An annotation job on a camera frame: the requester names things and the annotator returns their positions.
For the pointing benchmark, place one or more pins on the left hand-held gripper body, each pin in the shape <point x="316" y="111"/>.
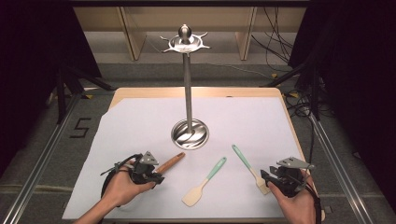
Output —
<point x="141" y="172"/>

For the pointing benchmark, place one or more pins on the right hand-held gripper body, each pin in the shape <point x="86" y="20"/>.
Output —
<point x="289" y="179"/>

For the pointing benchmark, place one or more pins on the metal utensil stand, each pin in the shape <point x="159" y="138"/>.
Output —
<point x="187" y="93"/>

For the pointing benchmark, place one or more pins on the person's left hand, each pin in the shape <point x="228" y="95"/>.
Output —
<point x="120" y="189"/>

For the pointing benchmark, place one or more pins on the person's right hand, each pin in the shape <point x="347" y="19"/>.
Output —
<point x="299" y="208"/>

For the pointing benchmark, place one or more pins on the white paper sheet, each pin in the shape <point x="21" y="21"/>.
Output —
<point x="140" y="130"/>

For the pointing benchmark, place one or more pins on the black tripod stand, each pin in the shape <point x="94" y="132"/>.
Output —
<point x="316" y="93"/>
<point x="61" y="93"/>

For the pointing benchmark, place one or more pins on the black curtain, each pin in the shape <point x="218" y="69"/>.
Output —
<point x="31" y="62"/>
<point x="358" y="62"/>

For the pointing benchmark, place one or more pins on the aluminium floor rail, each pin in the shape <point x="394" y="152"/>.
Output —
<point x="342" y="174"/>
<point x="58" y="130"/>

